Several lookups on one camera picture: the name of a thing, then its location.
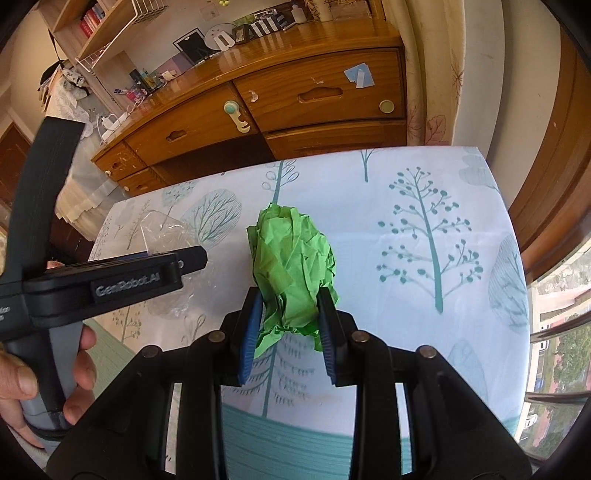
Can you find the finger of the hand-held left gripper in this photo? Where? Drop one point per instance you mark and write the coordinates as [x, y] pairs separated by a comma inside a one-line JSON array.
[[194, 259]]

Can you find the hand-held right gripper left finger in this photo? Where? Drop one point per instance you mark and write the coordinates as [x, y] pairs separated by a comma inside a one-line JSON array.
[[249, 332]]

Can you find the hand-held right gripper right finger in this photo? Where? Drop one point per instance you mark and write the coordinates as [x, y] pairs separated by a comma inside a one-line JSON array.
[[328, 337]]

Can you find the clear plastic wrap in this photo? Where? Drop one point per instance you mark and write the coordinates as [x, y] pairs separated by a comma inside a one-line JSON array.
[[161, 230]]

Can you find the green paper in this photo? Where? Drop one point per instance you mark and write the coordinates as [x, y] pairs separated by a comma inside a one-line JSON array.
[[291, 258]]

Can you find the person's left hand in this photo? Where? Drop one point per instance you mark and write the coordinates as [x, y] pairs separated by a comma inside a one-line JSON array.
[[18, 378]]

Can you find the tree print tablecloth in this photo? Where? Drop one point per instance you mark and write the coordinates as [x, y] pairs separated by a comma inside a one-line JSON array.
[[415, 300]]

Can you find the white lace cover cloth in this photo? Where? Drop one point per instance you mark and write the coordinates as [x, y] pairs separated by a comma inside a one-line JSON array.
[[85, 180]]

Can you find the dark wooden door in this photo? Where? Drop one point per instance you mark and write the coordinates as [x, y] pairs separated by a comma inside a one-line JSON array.
[[14, 152]]

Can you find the cream drawer safety lock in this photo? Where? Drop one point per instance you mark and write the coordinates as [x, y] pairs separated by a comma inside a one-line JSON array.
[[233, 110]]

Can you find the white power strip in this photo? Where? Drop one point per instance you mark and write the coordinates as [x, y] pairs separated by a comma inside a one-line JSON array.
[[111, 122]]

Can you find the wooden dresser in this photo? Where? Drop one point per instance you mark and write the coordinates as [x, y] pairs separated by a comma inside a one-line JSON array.
[[286, 97]]

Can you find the white round ornament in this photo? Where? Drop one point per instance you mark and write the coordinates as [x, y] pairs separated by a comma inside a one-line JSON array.
[[221, 39]]

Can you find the wooden bookshelf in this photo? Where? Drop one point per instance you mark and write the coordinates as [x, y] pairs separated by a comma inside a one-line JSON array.
[[104, 44]]

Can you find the black white striped box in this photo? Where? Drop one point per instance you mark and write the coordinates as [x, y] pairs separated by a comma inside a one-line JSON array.
[[268, 23]]

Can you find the blue sticker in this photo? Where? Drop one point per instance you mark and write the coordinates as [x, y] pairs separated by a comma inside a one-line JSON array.
[[359, 74]]

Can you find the row of books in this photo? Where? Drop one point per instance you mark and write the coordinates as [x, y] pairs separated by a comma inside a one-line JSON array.
[[92, 18]]

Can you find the small white bottle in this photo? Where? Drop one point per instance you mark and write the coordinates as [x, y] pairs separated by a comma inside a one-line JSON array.
[[298, 13]]

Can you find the window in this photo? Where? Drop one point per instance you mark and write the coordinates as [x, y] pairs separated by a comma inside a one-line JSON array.
[[554, 184]]

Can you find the beige curtain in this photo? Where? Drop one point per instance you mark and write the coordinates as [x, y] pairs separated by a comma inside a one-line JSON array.
[[434, 69]]

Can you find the beige patterned box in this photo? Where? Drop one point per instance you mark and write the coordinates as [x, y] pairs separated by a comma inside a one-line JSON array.
[[355, 4]]

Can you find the black picture frame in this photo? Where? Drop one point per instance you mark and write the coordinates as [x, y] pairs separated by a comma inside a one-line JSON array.
[[189, 45]]

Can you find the small picture frame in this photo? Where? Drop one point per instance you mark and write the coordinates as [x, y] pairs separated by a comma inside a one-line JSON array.
[[239, 33]]

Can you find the wooden wall shelf with books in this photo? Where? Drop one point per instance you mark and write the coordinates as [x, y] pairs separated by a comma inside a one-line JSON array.
[[150, 7]]

